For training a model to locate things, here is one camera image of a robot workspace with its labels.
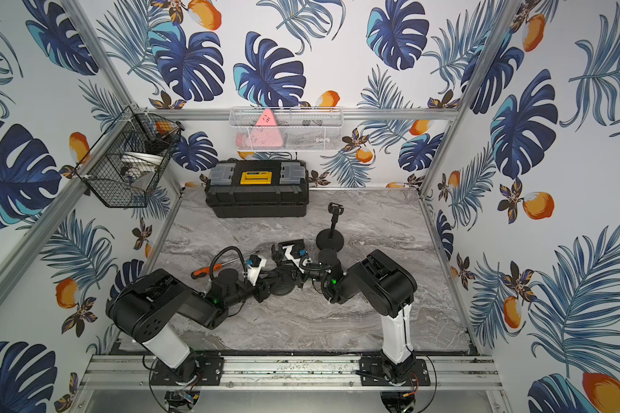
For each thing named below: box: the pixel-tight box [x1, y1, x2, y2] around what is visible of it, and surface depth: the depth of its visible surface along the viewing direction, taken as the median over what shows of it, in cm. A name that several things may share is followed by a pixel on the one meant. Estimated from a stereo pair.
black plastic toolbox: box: [204, 158, 310, 219], surface depth 103 cm
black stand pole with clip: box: [327, 202, 345, 241], surface depth 91 cm
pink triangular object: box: [235, 108, 284, 149], surface depth 92 cm
